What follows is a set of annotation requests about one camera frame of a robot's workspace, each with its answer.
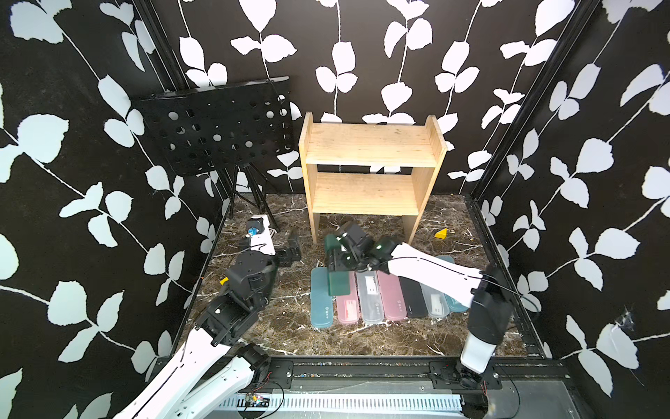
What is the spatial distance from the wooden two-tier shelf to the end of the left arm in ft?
0.83

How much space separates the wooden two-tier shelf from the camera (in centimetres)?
74

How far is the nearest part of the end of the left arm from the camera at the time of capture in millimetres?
577
